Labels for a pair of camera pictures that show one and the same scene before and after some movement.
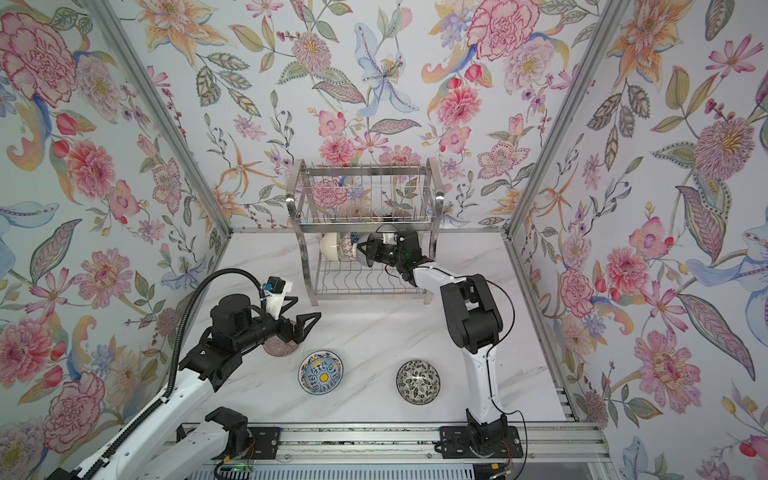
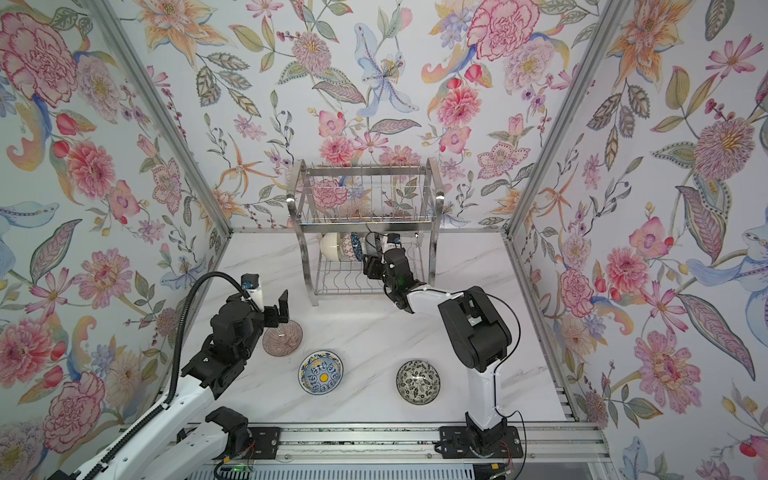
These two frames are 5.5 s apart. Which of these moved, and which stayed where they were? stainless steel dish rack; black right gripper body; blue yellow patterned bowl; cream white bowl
Moved: black right gripper body
Stayed: blue yellow patterned bowl; cream white bowl; stainless steel dish rack
